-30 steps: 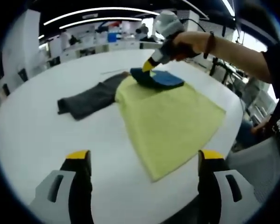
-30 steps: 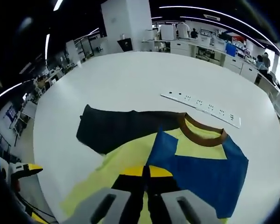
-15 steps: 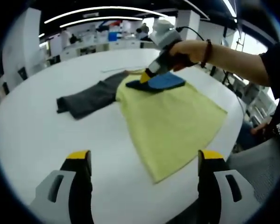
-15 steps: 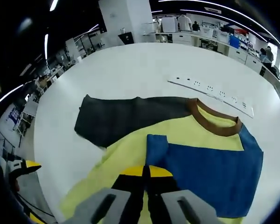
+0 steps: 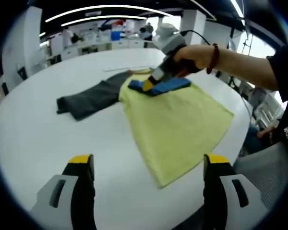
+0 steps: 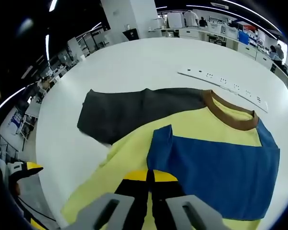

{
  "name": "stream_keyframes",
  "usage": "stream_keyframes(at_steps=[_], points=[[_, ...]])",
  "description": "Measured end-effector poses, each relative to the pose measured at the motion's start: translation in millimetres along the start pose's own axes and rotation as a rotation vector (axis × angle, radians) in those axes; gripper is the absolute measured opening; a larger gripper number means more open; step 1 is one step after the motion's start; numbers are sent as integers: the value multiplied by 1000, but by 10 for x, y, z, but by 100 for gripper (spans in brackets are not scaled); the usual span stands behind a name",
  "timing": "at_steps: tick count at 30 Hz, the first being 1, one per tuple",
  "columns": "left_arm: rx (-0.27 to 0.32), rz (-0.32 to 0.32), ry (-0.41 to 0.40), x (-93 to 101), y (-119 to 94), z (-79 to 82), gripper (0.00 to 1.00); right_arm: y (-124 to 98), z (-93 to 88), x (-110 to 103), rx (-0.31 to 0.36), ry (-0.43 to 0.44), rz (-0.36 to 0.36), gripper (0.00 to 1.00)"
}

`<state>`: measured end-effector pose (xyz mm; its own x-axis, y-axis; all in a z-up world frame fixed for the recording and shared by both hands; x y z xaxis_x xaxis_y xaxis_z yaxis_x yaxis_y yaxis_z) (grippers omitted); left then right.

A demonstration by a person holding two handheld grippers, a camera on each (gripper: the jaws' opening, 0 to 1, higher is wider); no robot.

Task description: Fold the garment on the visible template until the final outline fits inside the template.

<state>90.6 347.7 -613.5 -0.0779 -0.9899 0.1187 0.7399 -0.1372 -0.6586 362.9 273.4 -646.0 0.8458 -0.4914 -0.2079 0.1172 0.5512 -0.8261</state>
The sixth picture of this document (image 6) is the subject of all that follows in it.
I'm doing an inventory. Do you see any yellow blue grey garment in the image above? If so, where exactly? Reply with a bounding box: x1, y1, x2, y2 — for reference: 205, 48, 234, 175
61, 88, 281, 230

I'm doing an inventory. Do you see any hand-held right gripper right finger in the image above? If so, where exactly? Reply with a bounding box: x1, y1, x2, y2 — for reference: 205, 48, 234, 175
150, 169, 228, 230

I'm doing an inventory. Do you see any white table socket strip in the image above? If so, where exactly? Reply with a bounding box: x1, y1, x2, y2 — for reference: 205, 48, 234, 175
177, 67, 269, 113

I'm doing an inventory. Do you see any black floor bin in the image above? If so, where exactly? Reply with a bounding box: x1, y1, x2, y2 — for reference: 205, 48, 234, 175
122, 28, 140, 41

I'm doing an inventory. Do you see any blue box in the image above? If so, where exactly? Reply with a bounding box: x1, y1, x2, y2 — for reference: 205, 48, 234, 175
239, 31, 250, 45

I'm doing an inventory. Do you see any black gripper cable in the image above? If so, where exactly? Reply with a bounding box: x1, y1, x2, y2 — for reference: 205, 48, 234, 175
17, 196, 57, 222

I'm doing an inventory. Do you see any white cabinet counter row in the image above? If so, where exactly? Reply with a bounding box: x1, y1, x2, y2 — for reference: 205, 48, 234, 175
147, 26, 274, 68

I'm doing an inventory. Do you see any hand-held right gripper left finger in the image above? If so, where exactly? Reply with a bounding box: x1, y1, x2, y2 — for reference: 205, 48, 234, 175
69, 169, 151, 230

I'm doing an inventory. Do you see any white pillar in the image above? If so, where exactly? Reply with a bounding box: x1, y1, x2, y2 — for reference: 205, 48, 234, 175
100, 0, 159, 45

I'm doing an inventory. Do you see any white box appliance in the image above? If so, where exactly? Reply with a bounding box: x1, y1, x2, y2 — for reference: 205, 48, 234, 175
167, 12, 184, 30

